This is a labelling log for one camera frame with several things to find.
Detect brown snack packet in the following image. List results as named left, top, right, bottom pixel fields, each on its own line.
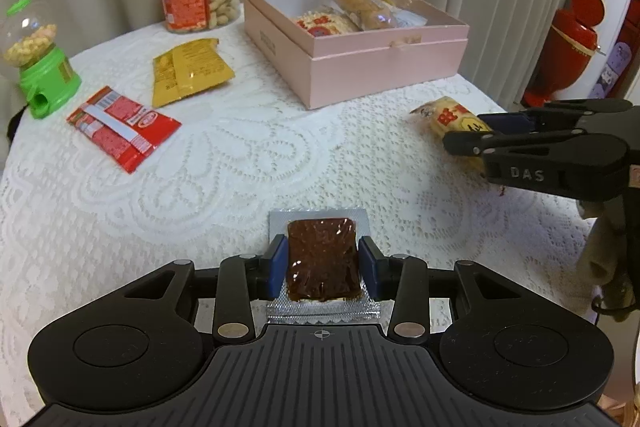
left=267, top=208, right=382, bottom=324

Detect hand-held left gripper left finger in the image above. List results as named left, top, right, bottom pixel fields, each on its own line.
left=122, top=234, right=291, bottom=341

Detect blue white snack packet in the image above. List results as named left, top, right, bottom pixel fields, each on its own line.
left=395, top=4, right=429, bottom=28

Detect green candy dispenser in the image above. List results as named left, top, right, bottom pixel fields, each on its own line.
left=0, top=0, right=82, bottom=120

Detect person's right hand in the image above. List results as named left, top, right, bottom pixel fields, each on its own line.
left=574, top=200, right=628, bottom=324

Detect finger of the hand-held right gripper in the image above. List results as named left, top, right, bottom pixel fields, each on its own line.
left=442, top=129, right=587, bottom=158
left=475, top=98, right=634, bottom=134

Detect pink cardboard box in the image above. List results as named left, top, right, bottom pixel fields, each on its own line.
left=243, top=0, right=470, bottom=110

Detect red bottle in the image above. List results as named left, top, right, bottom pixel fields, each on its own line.
left=522, top=0, right=608, bottom=108

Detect red striped cracker packet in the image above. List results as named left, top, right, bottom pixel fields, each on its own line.
left=291, top=7, right=361, bottom=38

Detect red snack packet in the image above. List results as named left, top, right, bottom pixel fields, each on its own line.
left=66, top=86, right=182, bottom=174

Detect yellow red-print snack packet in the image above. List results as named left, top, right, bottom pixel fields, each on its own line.
left=410, top=97, right=496, bottom=178

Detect white cabinet with stickers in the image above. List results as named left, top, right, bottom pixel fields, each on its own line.
left=587, top=0, right=640, bottom=102

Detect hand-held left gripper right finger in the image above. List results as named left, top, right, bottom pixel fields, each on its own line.
left=357, top=235, right=512, bottom=341

